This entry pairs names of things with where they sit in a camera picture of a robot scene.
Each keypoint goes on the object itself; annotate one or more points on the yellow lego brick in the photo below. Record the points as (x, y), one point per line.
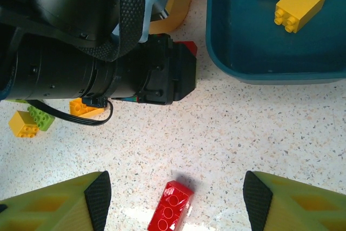
(81, 108)
(302, 3)
(23, 124)

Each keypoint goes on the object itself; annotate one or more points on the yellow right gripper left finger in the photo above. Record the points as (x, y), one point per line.
(48, 209)

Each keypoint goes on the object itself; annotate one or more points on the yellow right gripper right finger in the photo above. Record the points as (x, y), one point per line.
(302, 209)

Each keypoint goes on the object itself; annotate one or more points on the teal plastic container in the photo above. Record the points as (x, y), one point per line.
(256, 47)

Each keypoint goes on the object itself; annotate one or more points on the green lego brick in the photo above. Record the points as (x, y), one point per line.
(16, 101)
(42, 118)

